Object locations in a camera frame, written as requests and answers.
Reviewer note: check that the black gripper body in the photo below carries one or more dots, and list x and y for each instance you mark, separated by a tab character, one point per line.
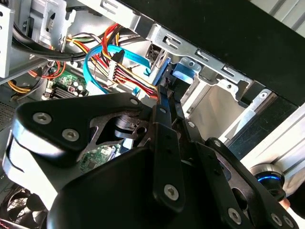
107	195

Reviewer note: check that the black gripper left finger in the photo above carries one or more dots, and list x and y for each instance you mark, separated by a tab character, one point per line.
71	114

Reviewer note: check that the person's hand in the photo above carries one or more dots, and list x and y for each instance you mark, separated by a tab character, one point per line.
285	204

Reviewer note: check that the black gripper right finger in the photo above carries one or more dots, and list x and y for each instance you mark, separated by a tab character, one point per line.
214	167

